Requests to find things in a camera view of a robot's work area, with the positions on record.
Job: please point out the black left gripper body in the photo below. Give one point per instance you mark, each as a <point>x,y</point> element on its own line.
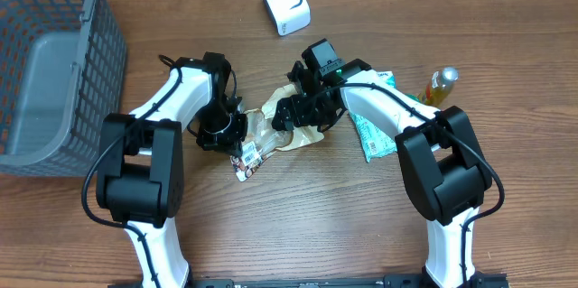
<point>217,126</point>

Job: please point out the beige brown snack bag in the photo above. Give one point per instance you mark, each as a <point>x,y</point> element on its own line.
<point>262,140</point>

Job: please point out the green lidded white jar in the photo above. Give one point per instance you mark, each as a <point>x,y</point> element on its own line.
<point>413,97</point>

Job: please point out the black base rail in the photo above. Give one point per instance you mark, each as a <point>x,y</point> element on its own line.
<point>298,283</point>

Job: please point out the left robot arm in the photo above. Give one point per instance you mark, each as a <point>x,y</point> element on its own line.
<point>140,167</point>

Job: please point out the grey plastic mesh basket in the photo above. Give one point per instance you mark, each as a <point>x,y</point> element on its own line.
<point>62,72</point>

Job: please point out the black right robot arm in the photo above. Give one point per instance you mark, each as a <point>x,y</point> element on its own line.
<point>443,169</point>

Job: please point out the white barcode scanner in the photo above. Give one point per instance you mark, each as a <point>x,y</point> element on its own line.
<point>288,16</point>

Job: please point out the teal tissue pack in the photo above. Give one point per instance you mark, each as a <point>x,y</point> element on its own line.
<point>388,77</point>

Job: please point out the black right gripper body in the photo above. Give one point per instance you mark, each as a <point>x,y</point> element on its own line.
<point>313,112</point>

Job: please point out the yellow dish soap bottle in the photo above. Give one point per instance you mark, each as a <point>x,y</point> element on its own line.
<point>439,87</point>

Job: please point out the teal wipes packet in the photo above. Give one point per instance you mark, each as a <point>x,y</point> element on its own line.
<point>374,142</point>

